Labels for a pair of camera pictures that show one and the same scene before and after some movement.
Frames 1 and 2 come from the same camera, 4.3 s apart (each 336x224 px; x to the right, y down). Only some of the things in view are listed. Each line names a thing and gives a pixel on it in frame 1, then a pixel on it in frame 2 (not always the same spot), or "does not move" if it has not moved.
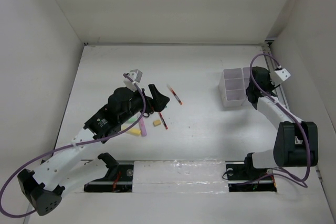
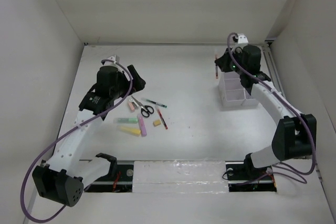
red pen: [163, 120] does not move
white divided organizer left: [232, 87] does not move
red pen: [175, 94] -> [216, 68]
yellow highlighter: [132, 131] does not move
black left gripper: [157, 102] -> [138, 83]
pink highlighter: [142, 124] does not move
